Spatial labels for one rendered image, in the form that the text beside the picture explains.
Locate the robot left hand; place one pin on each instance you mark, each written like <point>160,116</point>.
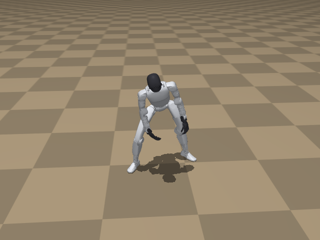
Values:
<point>185,125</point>

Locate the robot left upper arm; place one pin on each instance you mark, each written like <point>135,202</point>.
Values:
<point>172,87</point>

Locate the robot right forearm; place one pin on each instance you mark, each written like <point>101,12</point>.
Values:
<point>145,121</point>

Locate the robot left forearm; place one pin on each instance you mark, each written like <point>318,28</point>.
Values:
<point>181,109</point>

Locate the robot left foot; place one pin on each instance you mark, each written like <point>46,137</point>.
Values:
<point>189,156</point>

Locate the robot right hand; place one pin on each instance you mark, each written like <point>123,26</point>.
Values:
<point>152,135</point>

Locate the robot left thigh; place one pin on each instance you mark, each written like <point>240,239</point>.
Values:
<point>176,117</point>

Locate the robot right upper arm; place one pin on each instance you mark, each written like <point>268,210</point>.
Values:
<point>142,95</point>

